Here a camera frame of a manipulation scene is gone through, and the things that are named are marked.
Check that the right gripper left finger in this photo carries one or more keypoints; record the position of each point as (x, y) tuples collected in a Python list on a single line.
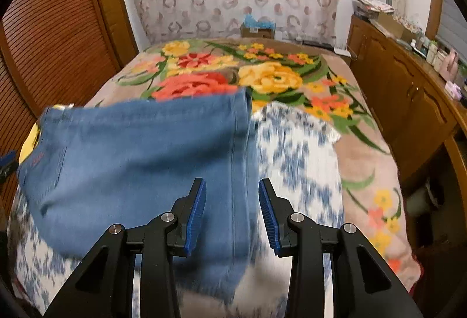
[(103, 282)]

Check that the blue denim jeans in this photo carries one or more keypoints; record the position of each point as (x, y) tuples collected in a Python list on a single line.
[(127, 163)]

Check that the yellow plush toy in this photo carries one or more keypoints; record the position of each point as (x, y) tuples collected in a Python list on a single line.
[(31, 141)]

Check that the white blue floral quilt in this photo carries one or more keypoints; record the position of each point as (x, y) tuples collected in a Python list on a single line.
[(295, 150)]

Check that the brown louvered wardrobe door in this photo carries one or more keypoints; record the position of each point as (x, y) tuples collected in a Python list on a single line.
[(57, 52)]

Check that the wooden sideboard cabinet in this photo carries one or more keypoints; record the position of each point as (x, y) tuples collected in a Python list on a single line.
[(405, 96)]

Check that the pink floral blanket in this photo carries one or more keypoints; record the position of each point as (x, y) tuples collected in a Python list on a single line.
[(320, 85)]

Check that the pink bottle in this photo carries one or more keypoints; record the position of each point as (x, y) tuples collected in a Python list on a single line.
[(448, 69)]

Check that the grey window blind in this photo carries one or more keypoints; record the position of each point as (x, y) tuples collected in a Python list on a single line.
[(452, 27)]

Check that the stack of papers and box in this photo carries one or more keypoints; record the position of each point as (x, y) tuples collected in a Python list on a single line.
[(384, 18)]

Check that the cardboard box with blue cloth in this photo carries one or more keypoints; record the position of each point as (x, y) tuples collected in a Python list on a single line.
[(252, 28)]

